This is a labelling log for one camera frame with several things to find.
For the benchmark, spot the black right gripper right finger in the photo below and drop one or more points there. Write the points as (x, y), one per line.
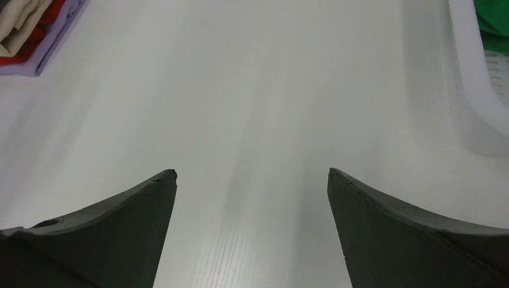
(387, 242)

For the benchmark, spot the white plastic basket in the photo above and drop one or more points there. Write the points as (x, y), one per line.
(481, 113)

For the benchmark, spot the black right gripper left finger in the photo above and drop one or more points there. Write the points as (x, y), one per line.
(116, 242)

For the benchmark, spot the red folded t-shirt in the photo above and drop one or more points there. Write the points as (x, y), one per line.
(37, 34)

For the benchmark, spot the lavender folded t-shirt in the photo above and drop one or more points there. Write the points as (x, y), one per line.
(41, 55)

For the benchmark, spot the green t-shirt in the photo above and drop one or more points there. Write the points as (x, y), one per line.
(492, 16)

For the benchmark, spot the beige folded t-shirt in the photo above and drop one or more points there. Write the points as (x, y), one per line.
(18, 20)

